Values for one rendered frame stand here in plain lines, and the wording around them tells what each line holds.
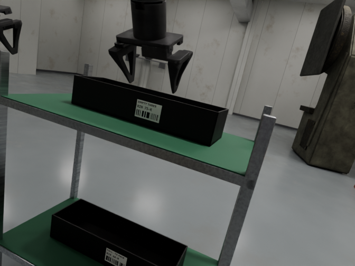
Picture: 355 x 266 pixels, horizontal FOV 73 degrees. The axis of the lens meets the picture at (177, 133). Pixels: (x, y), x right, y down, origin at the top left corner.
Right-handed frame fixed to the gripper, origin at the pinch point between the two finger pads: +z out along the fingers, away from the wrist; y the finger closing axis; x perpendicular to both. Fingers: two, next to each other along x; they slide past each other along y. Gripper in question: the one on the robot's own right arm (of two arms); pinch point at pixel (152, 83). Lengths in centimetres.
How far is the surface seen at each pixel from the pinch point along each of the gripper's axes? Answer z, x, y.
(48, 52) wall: 368, -687, 912
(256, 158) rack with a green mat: 16.8, -6.6, -23.0
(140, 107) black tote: 22.7, -21.2, 17.2
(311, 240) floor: 179, -108, -90
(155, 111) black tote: 22.4, -21.3, 11.5
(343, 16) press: 66, -471, -99
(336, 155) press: 273, -371, -163
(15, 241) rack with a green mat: 76, 19, 57
